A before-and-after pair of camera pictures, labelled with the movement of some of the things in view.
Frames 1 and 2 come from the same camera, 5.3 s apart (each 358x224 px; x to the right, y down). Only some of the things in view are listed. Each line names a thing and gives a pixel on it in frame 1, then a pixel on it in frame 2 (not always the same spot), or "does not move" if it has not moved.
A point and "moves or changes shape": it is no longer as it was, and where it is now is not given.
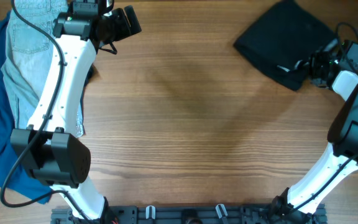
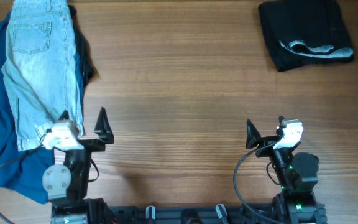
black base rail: x=192 y=214 does not move
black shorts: x=281 y=43 moves or changes shape
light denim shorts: x=30 y=35 does not move
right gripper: x=313 y=64 to x=268 y=140
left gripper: x=125 y=30 to x=104 y=130
